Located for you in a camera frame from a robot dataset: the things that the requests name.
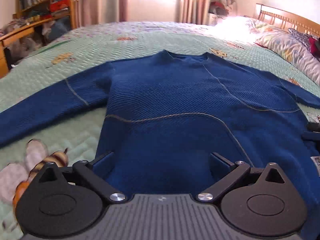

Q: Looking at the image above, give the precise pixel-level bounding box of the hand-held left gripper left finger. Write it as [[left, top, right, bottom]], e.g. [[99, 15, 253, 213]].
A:
[[37, 151, 127, 204]]

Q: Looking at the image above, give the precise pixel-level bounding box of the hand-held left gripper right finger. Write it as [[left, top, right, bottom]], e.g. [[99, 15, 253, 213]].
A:
[[196, 152, 286, 203]]

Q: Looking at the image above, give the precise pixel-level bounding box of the blue knit sweater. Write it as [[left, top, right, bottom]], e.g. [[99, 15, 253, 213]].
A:
[[0, 49, 320, 240]]

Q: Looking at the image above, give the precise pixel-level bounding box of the red cloth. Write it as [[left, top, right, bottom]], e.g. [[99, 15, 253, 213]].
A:
[[308, 37, 320, 61]]

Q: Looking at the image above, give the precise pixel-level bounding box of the floral pillow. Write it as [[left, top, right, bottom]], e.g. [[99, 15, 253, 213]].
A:
[[246, 19, 320, 86]]

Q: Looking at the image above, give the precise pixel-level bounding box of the dark patterned pillow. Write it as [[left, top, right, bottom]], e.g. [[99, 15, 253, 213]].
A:
[[288, 27, 320, 46]]

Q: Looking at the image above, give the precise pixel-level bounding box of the wooden headboard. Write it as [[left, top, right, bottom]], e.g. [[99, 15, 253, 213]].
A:
[[255, 3, 320, 37]]

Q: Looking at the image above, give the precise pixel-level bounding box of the green quilted bee bedspread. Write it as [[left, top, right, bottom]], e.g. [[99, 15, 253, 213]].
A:
[[0, 21, 320, 240]]

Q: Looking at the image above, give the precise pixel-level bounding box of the blue bag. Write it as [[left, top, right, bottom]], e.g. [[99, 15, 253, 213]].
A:
[[46, 19, 72, 42]]

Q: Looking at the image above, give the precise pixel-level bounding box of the wooden desk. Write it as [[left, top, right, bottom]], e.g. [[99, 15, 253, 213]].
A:
[[0, 17, 71, 78]]

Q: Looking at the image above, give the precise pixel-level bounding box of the pink curtain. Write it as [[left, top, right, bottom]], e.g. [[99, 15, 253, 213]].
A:
[[77, 0, 129, 28], [179, 0, 211, 24]]

